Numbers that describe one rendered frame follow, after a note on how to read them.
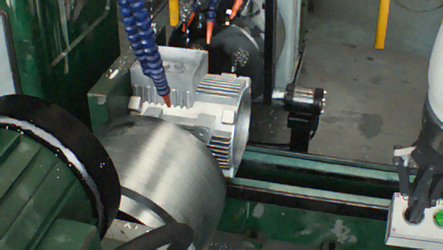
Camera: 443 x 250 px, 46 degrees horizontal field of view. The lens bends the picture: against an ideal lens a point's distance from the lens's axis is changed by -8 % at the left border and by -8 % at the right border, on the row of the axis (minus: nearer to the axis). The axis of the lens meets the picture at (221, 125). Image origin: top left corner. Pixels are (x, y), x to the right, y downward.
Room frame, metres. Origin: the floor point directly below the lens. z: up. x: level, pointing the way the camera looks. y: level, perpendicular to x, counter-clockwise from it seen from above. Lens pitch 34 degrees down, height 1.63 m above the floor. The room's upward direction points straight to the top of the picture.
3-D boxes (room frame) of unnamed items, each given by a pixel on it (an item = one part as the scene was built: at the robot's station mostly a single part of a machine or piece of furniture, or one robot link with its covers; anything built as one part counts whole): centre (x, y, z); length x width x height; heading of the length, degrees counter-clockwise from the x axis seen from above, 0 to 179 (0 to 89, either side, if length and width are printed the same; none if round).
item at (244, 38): (1.24, -0.03, 1.04); 0.41 x 0.25 x 0.25; 165
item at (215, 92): (0.92, 0.06, 1.01); 0.20 x 0.19 x 0.19; 75
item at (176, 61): (0.93, 0.10, 1.11); 0.12 x 0.11 x 0.07; 75
